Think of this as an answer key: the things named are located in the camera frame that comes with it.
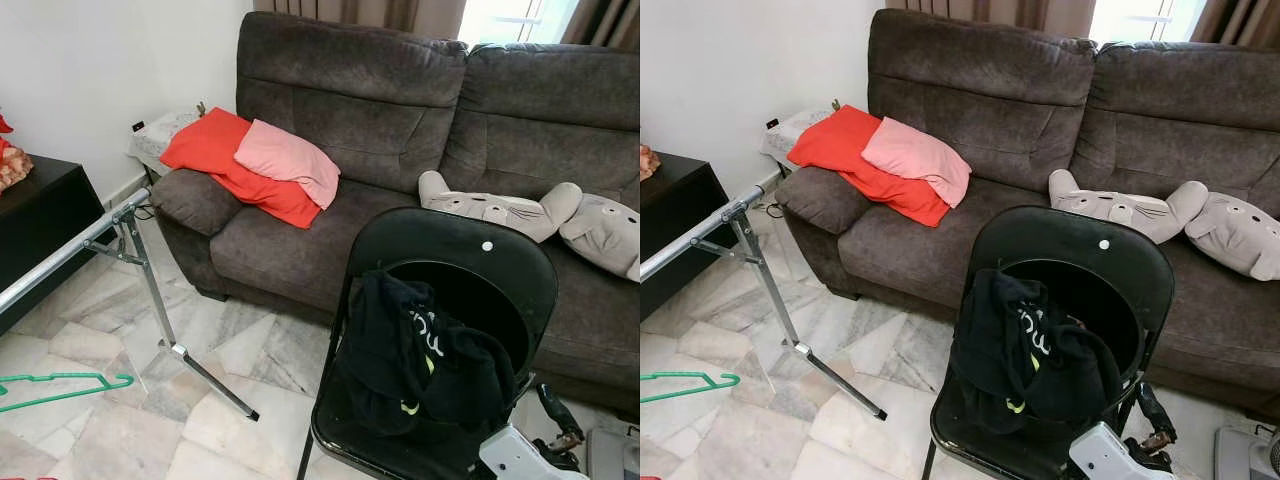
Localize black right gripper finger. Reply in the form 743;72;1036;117
1137;379;1168;436
538;381;564;436

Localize black polo shirt green print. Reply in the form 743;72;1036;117
335;268;518;438
950;268;1123;433

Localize green clothes hanger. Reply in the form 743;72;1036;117
640;370;741;406
0;372;134;413

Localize grey plush animal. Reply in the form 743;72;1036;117
558;193;640;281
418;170;583;244
1183;190;1280;281
1048;168;1209;244

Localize black folding chair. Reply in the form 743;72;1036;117
920;205;1176;480
297;207;561;480

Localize black television console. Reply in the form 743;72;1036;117
640;150;741;323
0;153;106;336

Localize silver metal clothes rack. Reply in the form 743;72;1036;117
0;185;261;423
640;183;889;421

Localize dark brown fabric sofa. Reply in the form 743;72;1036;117
150;10;640;421
775;8;1280;421

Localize pink pillow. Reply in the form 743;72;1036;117
233;120;341;211
860;117;973;209

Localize white cloth side table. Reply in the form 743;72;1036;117
760;105;836;171
127;108;201;179

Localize red pillow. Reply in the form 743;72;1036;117
160;108;323;229
787;105;951;228

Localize brown curtain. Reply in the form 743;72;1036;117
250;0;640;51
885;0;1280;46

